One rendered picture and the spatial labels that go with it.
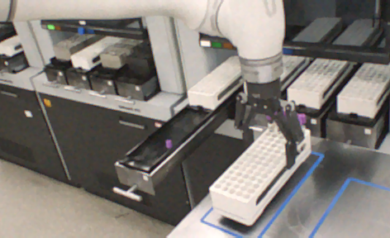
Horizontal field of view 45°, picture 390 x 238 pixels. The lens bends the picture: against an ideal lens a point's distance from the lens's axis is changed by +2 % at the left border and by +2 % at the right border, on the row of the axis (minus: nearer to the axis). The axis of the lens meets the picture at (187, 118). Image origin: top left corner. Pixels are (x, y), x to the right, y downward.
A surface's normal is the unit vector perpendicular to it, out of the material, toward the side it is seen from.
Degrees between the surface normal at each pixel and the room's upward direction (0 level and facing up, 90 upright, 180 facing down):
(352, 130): 90
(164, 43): 90
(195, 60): 90
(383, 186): 0
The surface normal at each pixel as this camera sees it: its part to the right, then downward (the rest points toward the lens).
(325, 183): -0.17, -0.85
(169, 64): -0.58, 0.49
